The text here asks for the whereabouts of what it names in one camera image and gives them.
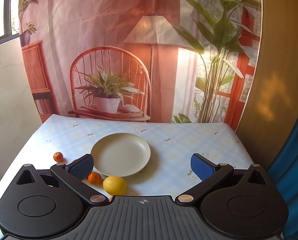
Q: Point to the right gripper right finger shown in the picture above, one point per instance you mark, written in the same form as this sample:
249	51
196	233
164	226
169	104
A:
211	175

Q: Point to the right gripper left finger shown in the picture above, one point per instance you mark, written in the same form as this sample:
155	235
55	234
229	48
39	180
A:
71	177

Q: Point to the small mandarin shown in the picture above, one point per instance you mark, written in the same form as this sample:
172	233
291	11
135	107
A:
94	178
58	157

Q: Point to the yellow lemon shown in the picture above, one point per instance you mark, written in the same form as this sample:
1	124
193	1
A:
115	186

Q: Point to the cream round plate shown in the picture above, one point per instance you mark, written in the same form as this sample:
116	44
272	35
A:
120	154

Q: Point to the blue curtain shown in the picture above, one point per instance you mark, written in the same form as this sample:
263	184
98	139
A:
284	173

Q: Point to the wooden headboard panel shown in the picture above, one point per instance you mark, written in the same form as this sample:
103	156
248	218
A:
272	106

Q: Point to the printed room backdrop cloth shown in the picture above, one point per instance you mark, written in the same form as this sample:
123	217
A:
179	61

